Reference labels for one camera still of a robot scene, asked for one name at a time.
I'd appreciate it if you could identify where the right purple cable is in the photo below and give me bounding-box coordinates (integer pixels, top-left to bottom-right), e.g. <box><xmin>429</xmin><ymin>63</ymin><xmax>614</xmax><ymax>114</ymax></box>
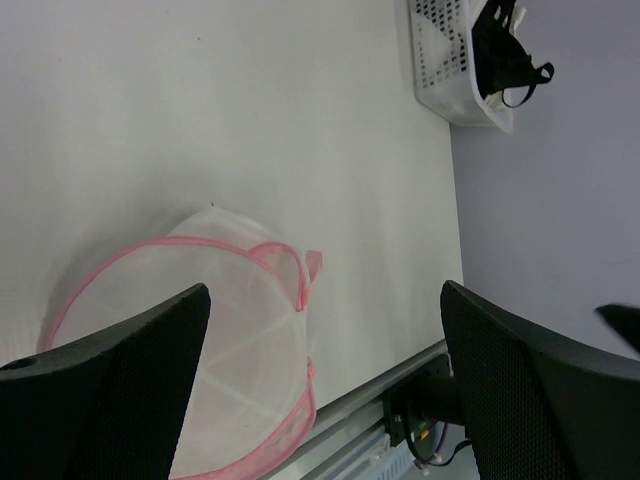
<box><xmin>432</xmin><ymin>422</ymin><xmax>454</xmax><ymax>464</ymax></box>

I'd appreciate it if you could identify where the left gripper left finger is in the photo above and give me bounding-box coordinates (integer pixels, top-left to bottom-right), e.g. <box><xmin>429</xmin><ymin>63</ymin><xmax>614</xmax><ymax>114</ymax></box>
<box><xmin>1</xmin><ymin>284</ymin><xmax>211</xmax><ymax>479</ymax></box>

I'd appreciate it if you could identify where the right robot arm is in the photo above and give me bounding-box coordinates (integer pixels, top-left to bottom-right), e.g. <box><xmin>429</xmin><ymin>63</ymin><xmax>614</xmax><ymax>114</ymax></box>
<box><xmin>596</xmin><ymin>304</ymin><xmax>640</xmax><ymax>354</ymax></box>

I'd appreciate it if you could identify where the white slotted cable duct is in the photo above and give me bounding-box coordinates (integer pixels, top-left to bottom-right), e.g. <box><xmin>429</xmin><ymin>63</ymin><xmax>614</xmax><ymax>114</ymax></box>
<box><xmin>341</xmin><ymin>434</ymin><xmax>415</xmax><ymax>480</ymax></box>

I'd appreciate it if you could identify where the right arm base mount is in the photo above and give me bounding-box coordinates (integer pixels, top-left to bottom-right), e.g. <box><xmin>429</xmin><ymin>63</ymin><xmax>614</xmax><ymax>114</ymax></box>
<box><xmin>382</xmin><ymin>354</ymin><xmax>465</xmax><ymax>455</ymax></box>

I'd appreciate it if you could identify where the white plastic basket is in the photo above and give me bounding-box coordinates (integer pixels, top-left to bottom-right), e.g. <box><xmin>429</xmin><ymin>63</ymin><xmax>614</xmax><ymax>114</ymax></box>
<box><xmin>409</xmin><ymin>0</ymin><xmax>513</xmax><ymax>133</ymax></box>

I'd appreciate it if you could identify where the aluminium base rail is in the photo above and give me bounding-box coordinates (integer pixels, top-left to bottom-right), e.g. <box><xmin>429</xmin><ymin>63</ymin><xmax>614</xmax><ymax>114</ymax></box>
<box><xmin>267</xmin><ymin>340</ymin><xmax>446</xmax><ymax>479</ymax></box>

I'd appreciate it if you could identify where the pink trimmed mesh laundry bag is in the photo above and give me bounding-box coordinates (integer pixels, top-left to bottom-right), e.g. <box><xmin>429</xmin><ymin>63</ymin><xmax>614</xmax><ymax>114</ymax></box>
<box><xmin>40</xmin><ymin>206</ymin><xmax>322</xmax><ymax>479</ymax></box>

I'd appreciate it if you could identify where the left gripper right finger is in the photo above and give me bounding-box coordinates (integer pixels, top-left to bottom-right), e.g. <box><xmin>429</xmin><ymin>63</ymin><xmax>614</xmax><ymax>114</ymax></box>
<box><xmin>440</xmin><ymin>281</ymin><xmax>639</xmax><ymax>479</ymax></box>

